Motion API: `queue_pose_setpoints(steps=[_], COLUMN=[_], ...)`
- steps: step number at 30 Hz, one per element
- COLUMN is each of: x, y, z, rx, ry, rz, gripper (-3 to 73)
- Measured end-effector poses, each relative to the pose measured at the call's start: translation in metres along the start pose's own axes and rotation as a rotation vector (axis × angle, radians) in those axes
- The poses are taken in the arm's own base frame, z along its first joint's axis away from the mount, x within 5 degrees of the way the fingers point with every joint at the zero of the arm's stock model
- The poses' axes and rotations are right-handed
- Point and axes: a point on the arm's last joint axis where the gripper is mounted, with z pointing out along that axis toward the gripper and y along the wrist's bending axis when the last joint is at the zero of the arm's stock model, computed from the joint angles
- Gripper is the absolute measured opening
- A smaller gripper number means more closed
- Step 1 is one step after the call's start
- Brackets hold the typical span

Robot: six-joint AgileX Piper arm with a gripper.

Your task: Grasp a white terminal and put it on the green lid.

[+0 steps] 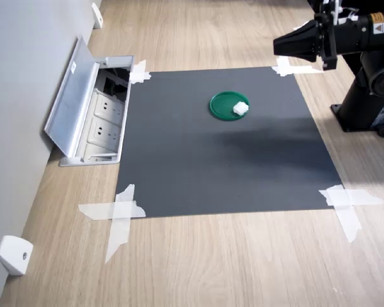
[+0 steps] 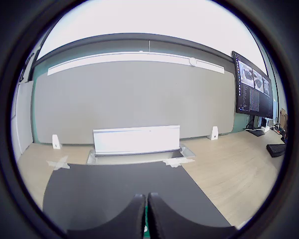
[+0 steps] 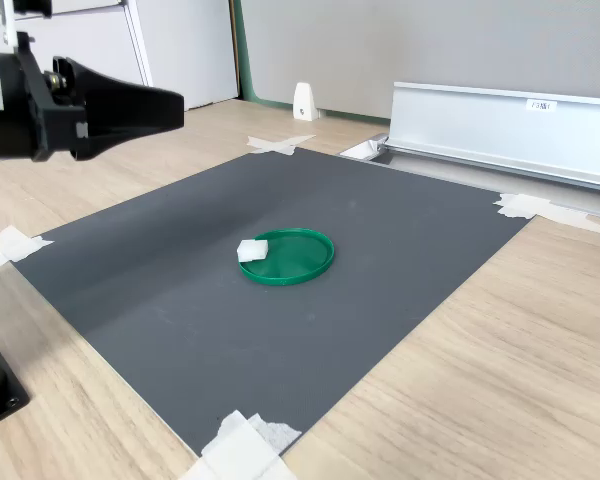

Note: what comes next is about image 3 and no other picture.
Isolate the white masking tape piece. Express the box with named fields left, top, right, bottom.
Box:
left=178, top=409, right=302, bottom=480
left=246, top=133, right=317, bottom=157
left=0, top=224, right=55, bottom=275
left=493, top=192, right=600, bottom=235

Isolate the white cabinet panel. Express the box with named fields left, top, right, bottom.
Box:
left=0, top=0, right=241, bottom=112

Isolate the silver cable duct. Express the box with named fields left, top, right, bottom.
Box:
left=337, top=81, right=600, bottom=221

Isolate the white partition bracket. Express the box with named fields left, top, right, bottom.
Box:
left=292, top=81, right=322, bottom=122

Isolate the dark grey mat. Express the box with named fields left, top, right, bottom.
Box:
left=10, top=147, right=537, bottom=459

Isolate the small white plastic terminal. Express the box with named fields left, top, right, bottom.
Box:
left=236, top=239, right=271, bottom=264

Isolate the round green lid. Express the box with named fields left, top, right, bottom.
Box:
left=237, top=227, right=336, bottom=288

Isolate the green partition trim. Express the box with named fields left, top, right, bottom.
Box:
left=229, top=0, right=392, bottom=121

